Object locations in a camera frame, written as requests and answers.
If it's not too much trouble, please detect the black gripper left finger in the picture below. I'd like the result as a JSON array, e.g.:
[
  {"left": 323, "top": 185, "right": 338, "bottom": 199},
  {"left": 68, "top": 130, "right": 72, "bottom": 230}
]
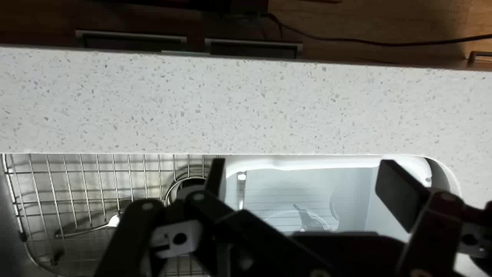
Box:
[{"left": 95, "top": 157, "right": 338, "bottom": 277}]

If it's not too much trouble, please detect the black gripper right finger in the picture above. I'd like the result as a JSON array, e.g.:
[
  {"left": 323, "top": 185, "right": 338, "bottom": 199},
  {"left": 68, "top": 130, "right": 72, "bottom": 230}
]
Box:
[{"left": 375, "top": 160, "right": 492, "bottom": 277}]

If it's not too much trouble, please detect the white plastic wash basin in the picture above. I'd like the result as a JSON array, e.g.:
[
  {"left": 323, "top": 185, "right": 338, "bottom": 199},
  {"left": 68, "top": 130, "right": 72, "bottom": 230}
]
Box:
[{"left": 220, "top": 154, "right": 452, "bottom": 240}]

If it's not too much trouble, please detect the wire sink bottom grid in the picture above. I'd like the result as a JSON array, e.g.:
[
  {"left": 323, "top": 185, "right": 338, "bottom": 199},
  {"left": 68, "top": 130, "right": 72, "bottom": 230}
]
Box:
[{"left": 1, "top": 154, "right": 211, "bottom": 277}]

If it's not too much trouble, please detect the black cable on floor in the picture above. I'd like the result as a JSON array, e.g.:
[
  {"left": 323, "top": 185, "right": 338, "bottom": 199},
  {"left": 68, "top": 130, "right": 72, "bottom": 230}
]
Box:
[{"left": 266, "top": 13, "right": 492, "bottom": 50}]

